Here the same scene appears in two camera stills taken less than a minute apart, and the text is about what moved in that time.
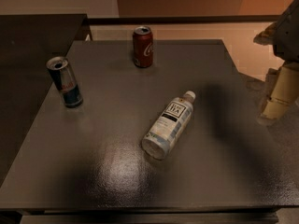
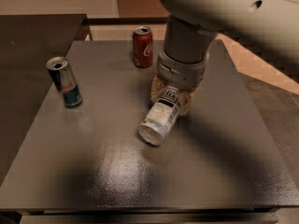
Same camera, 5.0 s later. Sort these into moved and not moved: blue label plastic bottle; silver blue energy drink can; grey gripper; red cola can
Moved: blue label plastic bottle; grey gripper
Not moved: red cola can; silver blue energy drink can
